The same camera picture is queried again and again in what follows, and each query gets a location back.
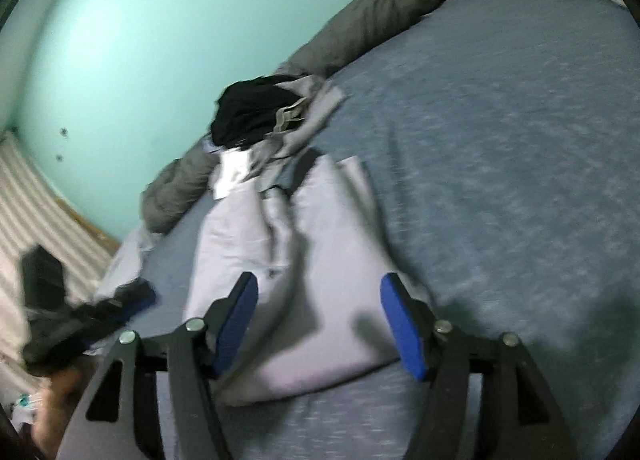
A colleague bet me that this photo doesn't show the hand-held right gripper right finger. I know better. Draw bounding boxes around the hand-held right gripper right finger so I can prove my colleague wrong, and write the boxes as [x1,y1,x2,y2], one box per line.
[380,272,581,460]

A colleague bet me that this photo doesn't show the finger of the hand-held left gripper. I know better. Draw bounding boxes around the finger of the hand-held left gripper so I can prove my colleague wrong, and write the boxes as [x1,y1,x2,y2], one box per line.
[112,280,157,321]

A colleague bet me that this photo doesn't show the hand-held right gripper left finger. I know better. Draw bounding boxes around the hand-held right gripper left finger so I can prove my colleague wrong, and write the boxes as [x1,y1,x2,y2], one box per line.
[55,271,259,460]

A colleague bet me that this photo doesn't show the light grey jacket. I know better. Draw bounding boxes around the light grey jacket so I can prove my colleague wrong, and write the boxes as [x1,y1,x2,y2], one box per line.
[182,150,436,408]

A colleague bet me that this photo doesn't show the person's left hand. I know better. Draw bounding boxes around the person's left hand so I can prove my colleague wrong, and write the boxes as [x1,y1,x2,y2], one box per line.
[32,365,98,458]

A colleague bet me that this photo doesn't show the light grey sheet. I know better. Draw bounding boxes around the light grey sheet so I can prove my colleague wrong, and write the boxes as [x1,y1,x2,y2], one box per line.
[100,230,161,291]

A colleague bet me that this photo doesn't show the wooden pole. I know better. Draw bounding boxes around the wooden pole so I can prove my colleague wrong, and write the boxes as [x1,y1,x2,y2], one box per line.
[65,202,123,246]

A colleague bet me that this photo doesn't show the beige striped curtain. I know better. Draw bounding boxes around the beige striped curtain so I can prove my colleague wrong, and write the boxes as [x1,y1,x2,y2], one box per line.
[0,132,113,376]

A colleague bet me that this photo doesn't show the bed with blue sheet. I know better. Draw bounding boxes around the bed with blue sheet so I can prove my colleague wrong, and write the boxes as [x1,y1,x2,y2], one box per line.
[100,0,640,460]

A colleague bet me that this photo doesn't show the black garment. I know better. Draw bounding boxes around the black garment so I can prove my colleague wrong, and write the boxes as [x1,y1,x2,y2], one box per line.
[210,75,301,148]

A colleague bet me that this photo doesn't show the grey garment with white loop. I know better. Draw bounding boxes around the grey garment with white loop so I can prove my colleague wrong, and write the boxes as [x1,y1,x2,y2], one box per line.
[250,75,348,191]

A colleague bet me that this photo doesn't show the dark grey duvet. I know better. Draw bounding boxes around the dark grey duvet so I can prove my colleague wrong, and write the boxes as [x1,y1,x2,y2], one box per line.
[141,0,448,233]

